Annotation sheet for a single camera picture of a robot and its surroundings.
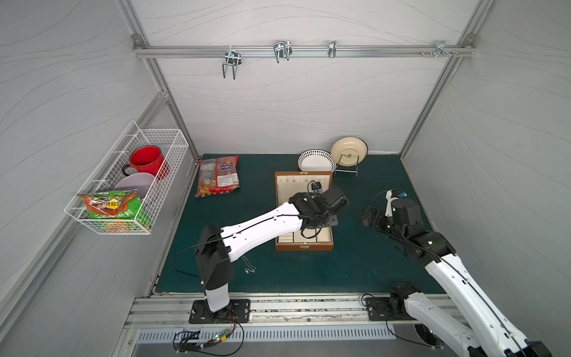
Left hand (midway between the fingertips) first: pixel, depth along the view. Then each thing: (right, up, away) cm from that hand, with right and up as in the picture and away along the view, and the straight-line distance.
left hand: (331, 219), depth 75 cm
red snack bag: (-50, +15, +32) cm, 61 cm away
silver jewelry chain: (-29, -20, +7) cm, 36 cm away
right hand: (+15, +2, +1) cm, 15 cm away
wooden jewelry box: (-15, +12, +13) cm, 23 cm away
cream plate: (+13, +27, +28) cm, 41 cm away
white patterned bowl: (-1, +23, +43) cm, 49 cm away
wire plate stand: (+14, +18, +39) cm, 45 cm away
